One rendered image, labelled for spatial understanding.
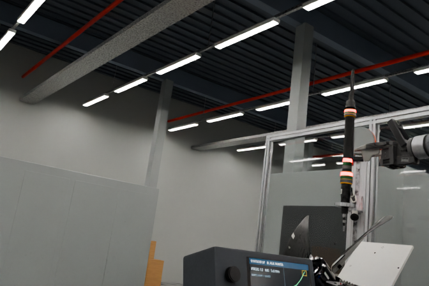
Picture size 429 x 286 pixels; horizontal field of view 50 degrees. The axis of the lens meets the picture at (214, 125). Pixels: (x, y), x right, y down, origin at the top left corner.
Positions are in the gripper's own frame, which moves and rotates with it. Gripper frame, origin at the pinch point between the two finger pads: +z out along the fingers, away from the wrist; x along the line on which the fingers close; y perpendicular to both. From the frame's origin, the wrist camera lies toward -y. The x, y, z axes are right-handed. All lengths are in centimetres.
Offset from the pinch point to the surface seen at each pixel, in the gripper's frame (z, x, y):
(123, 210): 556, 154, -29
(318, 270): 15.6, -5.6, 42.4
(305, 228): 35.7, 8.1, 25.8
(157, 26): 491, 135, -309
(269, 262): -31, -70, 43
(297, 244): 39, 7, 32
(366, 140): 43, 57, -26
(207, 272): -29, -83, 46
